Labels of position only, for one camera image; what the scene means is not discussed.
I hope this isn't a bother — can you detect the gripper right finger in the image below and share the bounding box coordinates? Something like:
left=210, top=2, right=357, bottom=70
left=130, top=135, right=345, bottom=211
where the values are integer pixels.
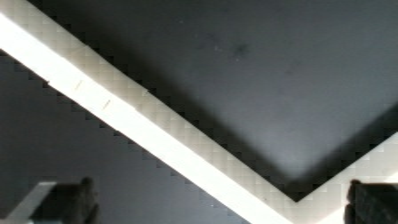
left=345, top=180, right=398, bottom=224

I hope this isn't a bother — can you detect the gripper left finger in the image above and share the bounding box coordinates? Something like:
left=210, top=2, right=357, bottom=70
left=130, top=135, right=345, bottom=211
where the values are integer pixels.
left=0, top=177, right=100, bottom=224

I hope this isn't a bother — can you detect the white U-shaped fence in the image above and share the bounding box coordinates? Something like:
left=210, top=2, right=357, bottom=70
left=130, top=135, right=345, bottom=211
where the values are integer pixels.
left=0, top=0, right=398, bottom=224

